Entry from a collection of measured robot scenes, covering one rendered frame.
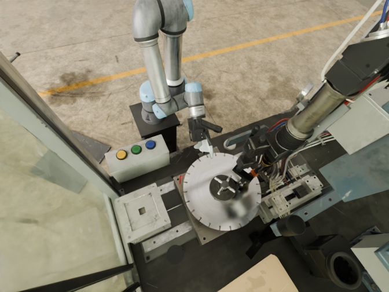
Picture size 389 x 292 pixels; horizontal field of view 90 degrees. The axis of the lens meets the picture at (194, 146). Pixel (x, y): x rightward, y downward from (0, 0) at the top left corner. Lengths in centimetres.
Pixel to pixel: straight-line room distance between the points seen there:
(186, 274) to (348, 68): 90
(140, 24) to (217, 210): 74
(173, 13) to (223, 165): 62
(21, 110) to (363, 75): 60
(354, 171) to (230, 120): 173
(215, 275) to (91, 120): 186
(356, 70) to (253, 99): 210
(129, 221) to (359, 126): 79
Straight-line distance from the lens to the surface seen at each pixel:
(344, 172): 65
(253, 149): 60
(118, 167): 95
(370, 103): 54
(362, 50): 46
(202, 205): 81
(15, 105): 45
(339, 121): 58
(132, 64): 280
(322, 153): 141
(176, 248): 58
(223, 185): 79
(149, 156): 94
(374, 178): 62
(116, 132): 215
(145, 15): 82
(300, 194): 105
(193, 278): 100
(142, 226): 86
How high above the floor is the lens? 174
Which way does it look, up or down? 61 degrees down
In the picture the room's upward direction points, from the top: 10 degrees clockwise
